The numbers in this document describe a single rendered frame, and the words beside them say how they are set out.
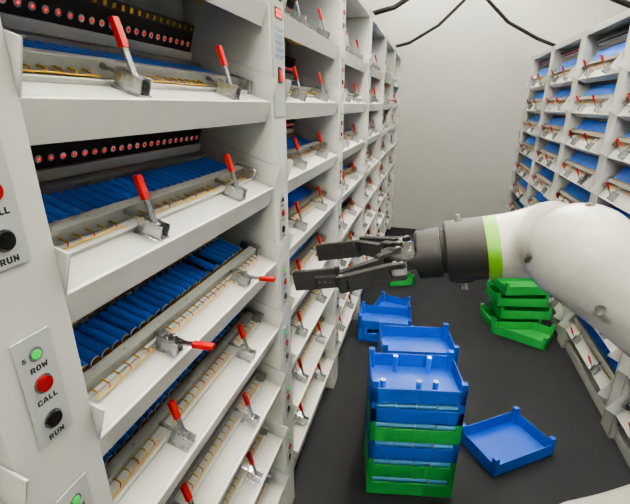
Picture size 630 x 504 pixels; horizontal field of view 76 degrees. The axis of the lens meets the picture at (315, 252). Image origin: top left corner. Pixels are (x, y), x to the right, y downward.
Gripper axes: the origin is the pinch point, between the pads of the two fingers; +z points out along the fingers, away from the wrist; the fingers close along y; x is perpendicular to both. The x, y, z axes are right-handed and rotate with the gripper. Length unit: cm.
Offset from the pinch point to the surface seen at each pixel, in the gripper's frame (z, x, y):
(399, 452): 2, -88, 51
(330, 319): 34, -62, 100
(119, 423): 21.0, -9.6, -26.7
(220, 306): 22.2, -7.8, 3.5
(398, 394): -1, -64, 50
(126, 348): 24.7, -3.6, -18.3
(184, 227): 17.7, 10.6, -6.3
